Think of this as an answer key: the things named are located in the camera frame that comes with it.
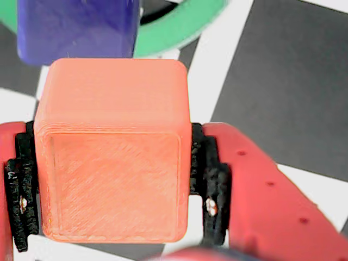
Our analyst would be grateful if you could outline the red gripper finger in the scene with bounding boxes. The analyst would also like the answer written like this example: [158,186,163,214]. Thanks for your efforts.
[0,121,40,261]
[190,122,348,261]

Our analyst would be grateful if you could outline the orange cube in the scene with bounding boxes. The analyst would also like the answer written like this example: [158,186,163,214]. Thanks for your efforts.
[34,58,191,244]

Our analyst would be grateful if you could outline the blue cube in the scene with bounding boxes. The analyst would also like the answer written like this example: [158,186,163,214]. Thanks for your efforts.
[16,0,141,66]

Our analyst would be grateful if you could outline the black white marker checkerboard mat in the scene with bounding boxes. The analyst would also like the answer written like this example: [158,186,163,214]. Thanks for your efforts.
[0,0,348,261]

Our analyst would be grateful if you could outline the green ring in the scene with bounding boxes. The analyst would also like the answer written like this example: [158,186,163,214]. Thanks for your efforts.
[0,0,232,58]

